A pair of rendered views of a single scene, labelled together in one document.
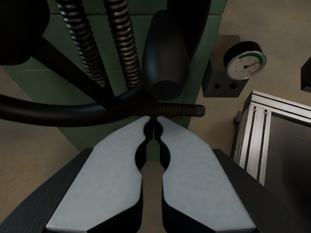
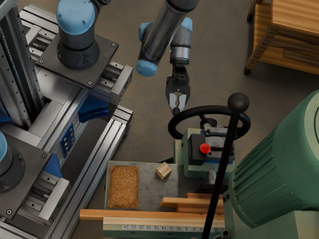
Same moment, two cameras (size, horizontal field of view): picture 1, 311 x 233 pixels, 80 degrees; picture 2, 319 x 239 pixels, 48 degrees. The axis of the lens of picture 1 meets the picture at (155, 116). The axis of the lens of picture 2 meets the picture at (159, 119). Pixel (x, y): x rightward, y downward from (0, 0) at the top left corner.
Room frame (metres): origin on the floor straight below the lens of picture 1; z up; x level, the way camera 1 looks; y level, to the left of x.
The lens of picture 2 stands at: (0.67, -0.23, 1.91)
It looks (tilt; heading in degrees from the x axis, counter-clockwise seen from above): 62 degrees down; 164
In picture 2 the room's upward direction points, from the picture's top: 19 degrees clockwise
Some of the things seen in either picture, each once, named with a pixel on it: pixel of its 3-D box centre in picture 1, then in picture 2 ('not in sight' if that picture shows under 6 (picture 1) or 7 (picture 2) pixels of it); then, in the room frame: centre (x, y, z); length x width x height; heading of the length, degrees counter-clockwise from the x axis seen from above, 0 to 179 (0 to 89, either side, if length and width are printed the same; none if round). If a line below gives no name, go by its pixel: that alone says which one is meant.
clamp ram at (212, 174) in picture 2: not in sight; (211, 180); (0.37, 0.07, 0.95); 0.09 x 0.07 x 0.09; 90
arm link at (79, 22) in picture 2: not in sight; (76, 20); (-0.14, -0.37, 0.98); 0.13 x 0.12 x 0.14; 170
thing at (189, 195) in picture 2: not in sight; (213, 199); (0.41, 0.08, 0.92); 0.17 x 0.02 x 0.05; 90
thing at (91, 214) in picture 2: not in sight; (193, 217); (0.47, 0.02, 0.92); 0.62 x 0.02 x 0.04; 90
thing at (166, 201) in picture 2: not in sight; (200, 203); (0.43, 0.03, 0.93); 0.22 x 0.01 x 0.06; 90
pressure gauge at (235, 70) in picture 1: (240, 64); not in sight; (0.26, -0.15, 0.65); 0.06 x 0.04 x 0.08; 90
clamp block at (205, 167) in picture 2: not in sight; (206, 155); (0.27, 0.07, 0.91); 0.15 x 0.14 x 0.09; 90
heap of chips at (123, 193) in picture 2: not in sight; (124, 185); (0.38, -0.18, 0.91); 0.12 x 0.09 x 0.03; 0
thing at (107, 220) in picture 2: not in sight; (212, 225); (0.49, 0.07, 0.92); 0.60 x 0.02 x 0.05; 90
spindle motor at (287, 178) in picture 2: not in sight; (304, 170); (0.47, 0.11, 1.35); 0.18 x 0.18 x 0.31
